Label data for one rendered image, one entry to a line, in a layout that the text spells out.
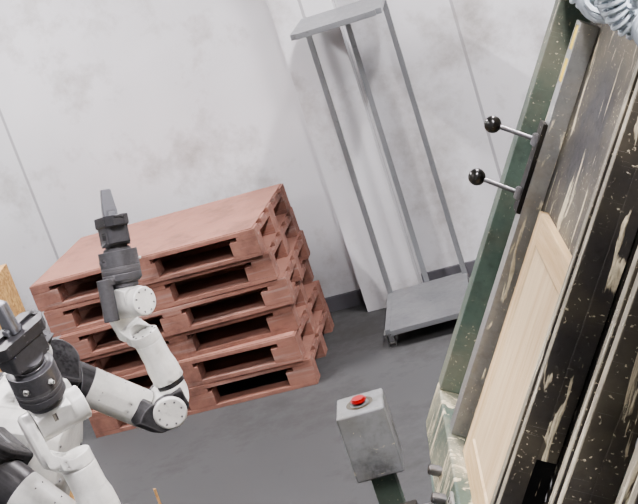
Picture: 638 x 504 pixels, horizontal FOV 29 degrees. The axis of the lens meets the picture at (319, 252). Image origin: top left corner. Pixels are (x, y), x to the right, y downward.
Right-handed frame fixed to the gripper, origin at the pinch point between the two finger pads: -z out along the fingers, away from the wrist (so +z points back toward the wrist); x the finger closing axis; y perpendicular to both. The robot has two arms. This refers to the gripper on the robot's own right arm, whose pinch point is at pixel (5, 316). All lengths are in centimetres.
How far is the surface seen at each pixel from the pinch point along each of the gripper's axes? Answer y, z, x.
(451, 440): 34, 79, 68
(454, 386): 20, 86, 92
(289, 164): -225, 191, 320
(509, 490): 76, 40, 26
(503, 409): 56, 56, 59
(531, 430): 79, 31, 32
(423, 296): -145, 246, 301
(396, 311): -151, 244, 285
